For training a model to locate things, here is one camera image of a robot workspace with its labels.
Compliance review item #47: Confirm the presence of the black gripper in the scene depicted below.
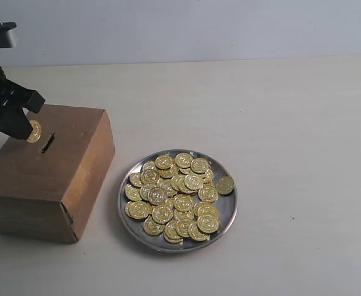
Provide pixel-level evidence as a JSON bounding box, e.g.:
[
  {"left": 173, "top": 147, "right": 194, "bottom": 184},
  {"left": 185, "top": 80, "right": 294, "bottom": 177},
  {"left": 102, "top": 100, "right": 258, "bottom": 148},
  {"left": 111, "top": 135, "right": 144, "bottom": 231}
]
[{"left": 0, "top": 66, "right": 46, "bottom": 140}]

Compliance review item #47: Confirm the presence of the brown cardboard coin box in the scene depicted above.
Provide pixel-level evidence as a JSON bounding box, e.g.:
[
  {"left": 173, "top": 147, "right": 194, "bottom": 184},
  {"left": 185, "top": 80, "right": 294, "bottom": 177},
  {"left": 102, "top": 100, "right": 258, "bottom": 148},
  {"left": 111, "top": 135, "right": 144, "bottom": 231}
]
[{"left": 0, "top": 105, "right": 115, "bottom": 244}]

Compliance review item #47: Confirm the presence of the pale silvery gold coin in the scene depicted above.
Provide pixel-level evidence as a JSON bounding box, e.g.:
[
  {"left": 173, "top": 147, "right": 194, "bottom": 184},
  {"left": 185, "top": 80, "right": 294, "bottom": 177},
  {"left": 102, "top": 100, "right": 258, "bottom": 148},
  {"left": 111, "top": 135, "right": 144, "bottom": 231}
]
[{"left": 147, "top": 187, "right": 168, "bottom": 205}]

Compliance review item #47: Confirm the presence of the lone gold coin at right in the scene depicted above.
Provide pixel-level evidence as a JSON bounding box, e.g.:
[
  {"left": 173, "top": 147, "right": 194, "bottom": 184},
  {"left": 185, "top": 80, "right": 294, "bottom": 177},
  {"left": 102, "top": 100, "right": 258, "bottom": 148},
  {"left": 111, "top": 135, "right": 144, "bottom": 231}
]
[{"left": 217, "top": 176, "right": 234, "bottom": 195}]

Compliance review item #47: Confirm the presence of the round silver metal plate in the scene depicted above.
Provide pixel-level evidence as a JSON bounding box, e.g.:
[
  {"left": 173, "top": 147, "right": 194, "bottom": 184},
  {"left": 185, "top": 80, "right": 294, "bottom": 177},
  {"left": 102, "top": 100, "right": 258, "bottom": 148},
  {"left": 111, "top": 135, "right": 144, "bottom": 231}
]
[{"left": 116, "top": 149, "right": 238, "bottom": 254}]

